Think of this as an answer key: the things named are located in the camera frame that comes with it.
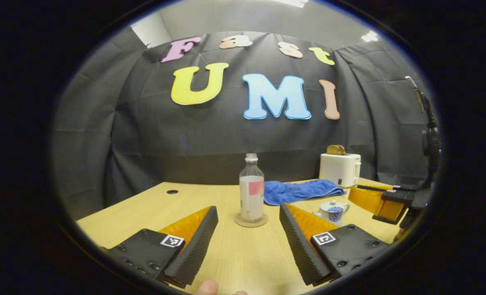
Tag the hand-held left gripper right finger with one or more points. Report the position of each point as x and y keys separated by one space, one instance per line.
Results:
x=298 y=246

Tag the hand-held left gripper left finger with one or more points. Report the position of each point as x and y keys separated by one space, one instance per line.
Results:
x=195 y=246

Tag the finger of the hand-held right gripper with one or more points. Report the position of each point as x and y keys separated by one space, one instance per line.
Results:
x=369 y=200
x=404 y=189

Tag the white teacup lid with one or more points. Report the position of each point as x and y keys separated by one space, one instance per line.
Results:
x=332 y=203

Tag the round woven coaster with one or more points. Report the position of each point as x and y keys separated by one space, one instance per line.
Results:
x=242 y=223

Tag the clear plastic water bottle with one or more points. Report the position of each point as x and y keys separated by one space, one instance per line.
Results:
x=252 y=196

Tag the white toaster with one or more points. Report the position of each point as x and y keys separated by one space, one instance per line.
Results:
x=339 y=170

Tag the blue towel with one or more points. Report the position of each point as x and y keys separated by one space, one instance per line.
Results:
x=300 y=190

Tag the brown toast slice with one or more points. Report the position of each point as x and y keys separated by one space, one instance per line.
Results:
x=336 y=150

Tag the small ceiling light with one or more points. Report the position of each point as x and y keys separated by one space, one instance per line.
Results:
x=369 y=36

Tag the long ceiling light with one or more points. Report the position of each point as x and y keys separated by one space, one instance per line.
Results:
x=290 y=2

